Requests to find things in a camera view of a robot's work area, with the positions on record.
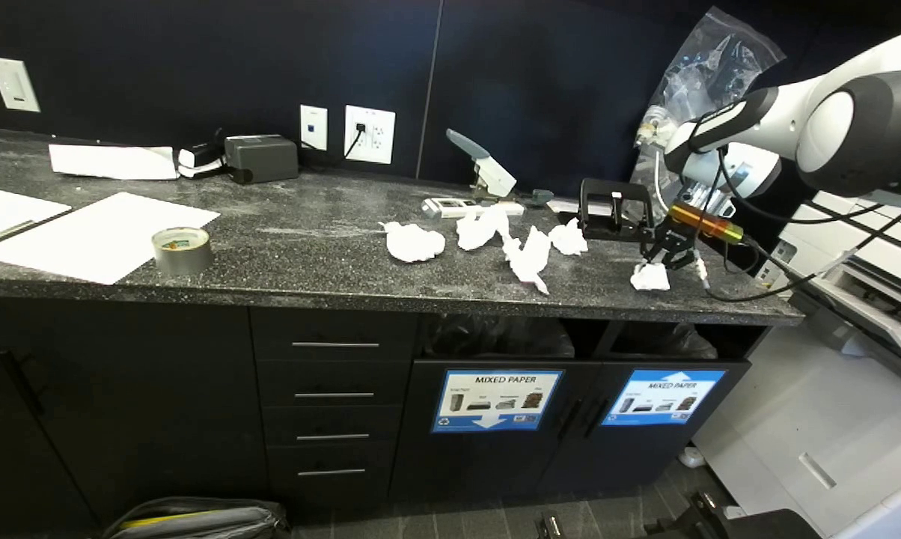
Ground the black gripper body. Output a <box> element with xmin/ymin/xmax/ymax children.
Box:
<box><xmin>647</xmin><ymin>205</ymin><xmax>705</xmax><ymax>256</ymax></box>

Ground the small round paper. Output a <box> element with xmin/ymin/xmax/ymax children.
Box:
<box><xmin>629</xmin><ymin>262</ymin><xmax>672</xmax><ymax>293</ymax></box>

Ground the long twisted paper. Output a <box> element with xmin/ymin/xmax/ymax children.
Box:
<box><xmin>498</xmin><ymin>225</ymin><xmax>552</xmax><ymax>296</ymax></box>

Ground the slanted blue bin label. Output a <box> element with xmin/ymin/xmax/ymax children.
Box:
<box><xmin>599</xmin><ymin>365</ymin><xmax>730</xmax><ymax>431</ymax></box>

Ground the black bin liner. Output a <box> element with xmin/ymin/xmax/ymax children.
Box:
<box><xmin>422</xmin><ymin>314</ymin><xmax>576</xmax><ymax>364</ymax></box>

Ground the wide blue bin label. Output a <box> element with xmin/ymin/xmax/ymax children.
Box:
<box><xmin>428</xmin><ymin>368</ymin><xmax>566</xmax><ymax>437</ymax></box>

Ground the orange cylindrical wrist attachment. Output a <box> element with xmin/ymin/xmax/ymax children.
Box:
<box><xmin>668</xmin><ymin>201</ymin><xmax>747</xmax><ymax>249</ymax></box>

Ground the clear plastic container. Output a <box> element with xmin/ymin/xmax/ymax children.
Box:
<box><xmin>632</xmin><ymin>136</ymin><xmax>691</xmax><ymax>237</ymax></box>

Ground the clear plastic bag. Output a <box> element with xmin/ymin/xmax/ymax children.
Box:
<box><xmin>635</xmin><ymin>7</ymin><xmax>787</xmax><ymax>144</ymax></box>

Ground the crumpled white paper ball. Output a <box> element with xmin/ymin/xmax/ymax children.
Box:
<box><xmin>455</xmin><ymin>205</ymin><xmax>510</xmax><ymax>256</ymax></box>

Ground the white office printer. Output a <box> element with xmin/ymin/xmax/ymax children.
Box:
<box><xmin>760</xmin><ymin>190</ymin><xmax>901</xmax><ymax>377</ymax></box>

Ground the flat white desk tool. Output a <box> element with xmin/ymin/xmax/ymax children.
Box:
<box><xmin>419</xmin><ymin>196</ymin><xmax>527</xmax><ymax>222</ymax></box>

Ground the wide crumpled white paper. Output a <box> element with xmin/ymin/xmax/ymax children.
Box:
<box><xmin>379</xmin><ymin>219</ymin><xmax>448</xmax><ymax>266</ymax></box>

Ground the black box device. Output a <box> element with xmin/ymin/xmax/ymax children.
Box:
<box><xmin>222</xmin><ymin>133</ymin><xmax>302</xmax><ymax>186</ymax></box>

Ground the small white label device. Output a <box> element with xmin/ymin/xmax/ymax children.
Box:
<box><xmin>174</xmin><ymin>144</ymin><xmax>228</xmax><ymax>180</ymax></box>

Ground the roll of tape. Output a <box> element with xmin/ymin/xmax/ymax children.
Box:
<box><xmin>150</xmin><ymin>225</ymin><xmax>213</xmax><ymax>266</ymax></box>

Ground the wide black cabinet door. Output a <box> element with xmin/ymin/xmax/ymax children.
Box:
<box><xmin>0</xmin><ymin>296</ymin><xmax>271</xmax><ymax>523</ymax></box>

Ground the white power strip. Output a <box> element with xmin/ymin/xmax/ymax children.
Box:
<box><xmin>48</xmin><ymin>142</ymin><xmax>183</xmax><ymax>183</ymax></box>

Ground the large white paper sheet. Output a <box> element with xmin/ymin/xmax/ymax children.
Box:
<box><xmin>0</xmin><ymin>190</ymin><xmax>222</xmax><ymax>289</ymax></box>

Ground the printed white paper sheet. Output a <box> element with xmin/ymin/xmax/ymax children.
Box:
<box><xmin>0</xmin><ymin>183</ymin><xmax>75</xmax><ymax>256</ymax></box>

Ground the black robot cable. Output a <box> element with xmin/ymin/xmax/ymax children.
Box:
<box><xmin>691</xmin><ymin>147</ymin><xmax>901</xmax><ymax>305</ymax></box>

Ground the wide white wall outlet plate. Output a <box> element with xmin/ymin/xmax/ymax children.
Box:
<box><xmin>340</xmin><ymin>103</ymin><xmax>398</xmax><ymax>169</ymax></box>

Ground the black drawer with metal handle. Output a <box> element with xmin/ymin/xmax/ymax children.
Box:
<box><xmin>251</xmin><ymin>308</ymin><xmax>419</xmax><ymax>365</ymax></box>
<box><xmin>254</xmin><ymin>361</ymin><xmax>415</xmax><ymax>410</ymax></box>
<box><xmin>265</xmin><ymin>446</ymin><xmax>407</xmax><ymax>503</ymax></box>
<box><xmin>259</xmin><ymin>406</ymin><xmax>413</xmax><ymax>454</ymax></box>

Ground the narrow white wall outlet plate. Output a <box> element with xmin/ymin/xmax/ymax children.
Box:
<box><xmin>295</xmin><ymin>103</ymin><xmax>331</xmax><ymax>156</ymax></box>

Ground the white light switch plate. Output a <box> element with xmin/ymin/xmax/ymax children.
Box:
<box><xmin>0</xmin><ymin>55</ymin><xmax>45</xmax><ymax>118</ymax></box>

